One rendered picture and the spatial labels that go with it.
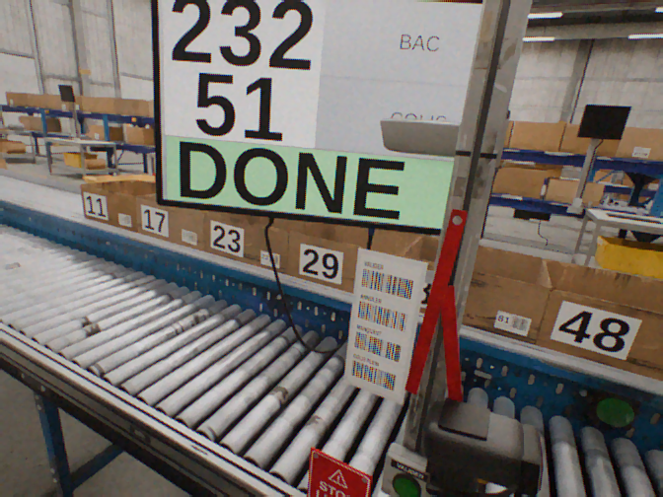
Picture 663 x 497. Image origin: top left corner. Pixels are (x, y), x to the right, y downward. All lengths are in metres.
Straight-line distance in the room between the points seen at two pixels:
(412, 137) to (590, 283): 0.97
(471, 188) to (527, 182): 4.87
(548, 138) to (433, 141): 5.06
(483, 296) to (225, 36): 0.85
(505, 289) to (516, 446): 0.65
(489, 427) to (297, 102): 0.46
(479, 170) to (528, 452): 0.29
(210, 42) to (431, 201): 0.37
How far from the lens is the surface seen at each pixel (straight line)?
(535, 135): 5.53
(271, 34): 0.55
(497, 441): 0.45
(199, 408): 0.95
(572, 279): 1.36
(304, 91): 0.53
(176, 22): 0.60
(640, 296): 1.40
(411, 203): 0.52
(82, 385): 1.11
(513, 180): 5.28
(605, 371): 1.11
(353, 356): 0.50
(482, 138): 0.40
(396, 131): 0.51
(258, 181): 0.53
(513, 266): 1.34
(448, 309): 0.43
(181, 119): 0.58
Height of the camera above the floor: 1.38
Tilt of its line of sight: 18 degrees down
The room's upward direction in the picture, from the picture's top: 5 degrees clockwise
